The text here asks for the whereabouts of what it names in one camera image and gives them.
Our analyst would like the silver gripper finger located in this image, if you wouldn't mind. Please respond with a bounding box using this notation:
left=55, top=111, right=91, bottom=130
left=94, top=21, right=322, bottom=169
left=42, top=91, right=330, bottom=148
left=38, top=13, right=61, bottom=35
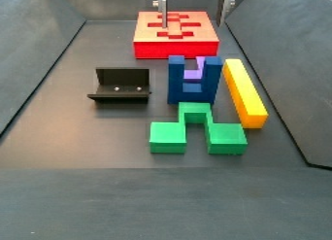
left=153, top=0, right=166, bottom=28
left=217, top=0, right=234, bottom=23

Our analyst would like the purple U-shaped block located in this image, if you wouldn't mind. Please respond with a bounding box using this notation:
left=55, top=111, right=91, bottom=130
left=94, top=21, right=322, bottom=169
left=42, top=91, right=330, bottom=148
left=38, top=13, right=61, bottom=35
left=183, top=56, right=205, bottom=83

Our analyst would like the red slotted board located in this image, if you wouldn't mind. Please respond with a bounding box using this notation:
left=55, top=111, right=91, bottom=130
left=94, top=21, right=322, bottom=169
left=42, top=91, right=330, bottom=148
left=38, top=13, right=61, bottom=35
left=131, top=12, right=218, bottom=59

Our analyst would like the blue U-shaped block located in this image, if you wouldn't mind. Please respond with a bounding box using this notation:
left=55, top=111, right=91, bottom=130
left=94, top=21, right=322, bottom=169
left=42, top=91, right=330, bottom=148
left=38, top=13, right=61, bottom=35
left=166, top=55, right=222, bottom=104

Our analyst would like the yellow long bar block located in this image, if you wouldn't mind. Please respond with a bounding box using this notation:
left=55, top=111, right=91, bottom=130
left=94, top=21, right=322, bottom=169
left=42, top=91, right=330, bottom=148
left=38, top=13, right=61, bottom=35
left=222, top=58, right=267, bottom=129

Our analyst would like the green stepped block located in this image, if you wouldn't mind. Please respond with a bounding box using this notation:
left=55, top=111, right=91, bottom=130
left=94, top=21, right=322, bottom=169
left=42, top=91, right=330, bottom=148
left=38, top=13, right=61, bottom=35
left=149, top=102, right=247, bottom=155

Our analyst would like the black angle bracket fixture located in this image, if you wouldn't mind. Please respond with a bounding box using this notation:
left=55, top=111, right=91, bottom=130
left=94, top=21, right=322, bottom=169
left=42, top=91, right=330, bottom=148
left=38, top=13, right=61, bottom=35
left=86, top=67, right=150, bottom=101

